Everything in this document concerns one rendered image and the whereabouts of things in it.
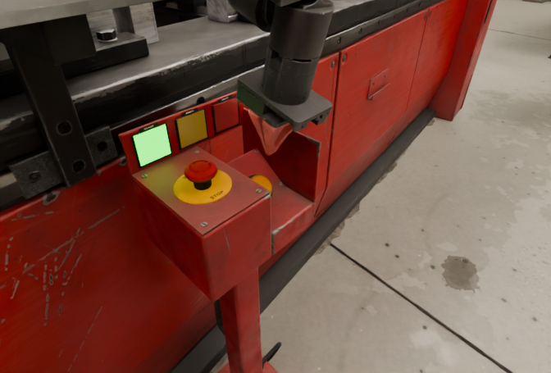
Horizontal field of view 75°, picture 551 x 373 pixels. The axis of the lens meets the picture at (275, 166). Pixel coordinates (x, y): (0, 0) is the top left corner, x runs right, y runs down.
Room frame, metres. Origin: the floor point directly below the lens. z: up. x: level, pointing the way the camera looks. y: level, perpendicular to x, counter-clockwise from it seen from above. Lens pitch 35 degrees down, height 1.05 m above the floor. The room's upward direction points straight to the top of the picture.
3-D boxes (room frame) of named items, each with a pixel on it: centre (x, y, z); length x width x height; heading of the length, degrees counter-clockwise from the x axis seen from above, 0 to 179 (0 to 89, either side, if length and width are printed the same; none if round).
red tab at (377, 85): (1.19, -0.37, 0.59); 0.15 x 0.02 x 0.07; 143
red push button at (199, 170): (0.35, 0.09, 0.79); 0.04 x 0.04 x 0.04
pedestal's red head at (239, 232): (0.40, 0.07, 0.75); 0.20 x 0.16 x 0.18; 136
